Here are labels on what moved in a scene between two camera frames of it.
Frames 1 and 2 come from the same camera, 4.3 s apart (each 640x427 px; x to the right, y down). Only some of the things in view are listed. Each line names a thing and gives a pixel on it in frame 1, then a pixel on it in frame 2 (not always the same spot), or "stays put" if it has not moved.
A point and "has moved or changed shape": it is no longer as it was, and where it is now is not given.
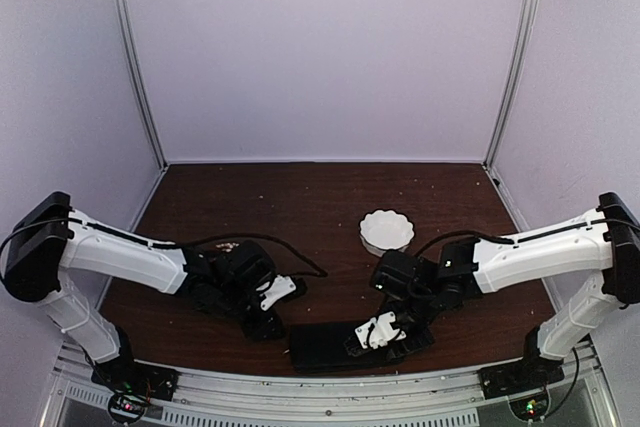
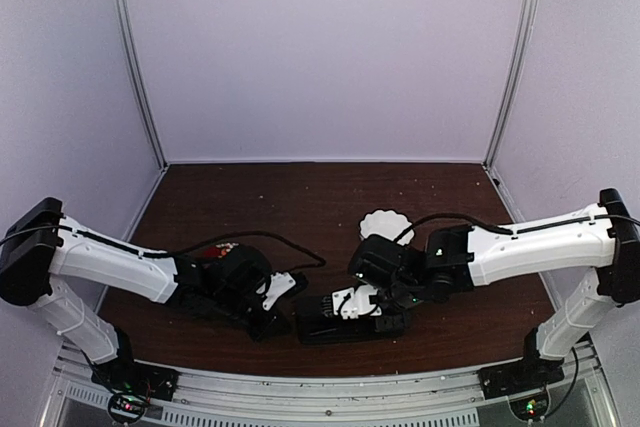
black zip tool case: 320,348 has moved or changed shape
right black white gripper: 398,349 -> 400,323
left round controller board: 126,408 stays put
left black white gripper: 259,330 stays put
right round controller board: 532,407 stays put
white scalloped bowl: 385,230 stays put
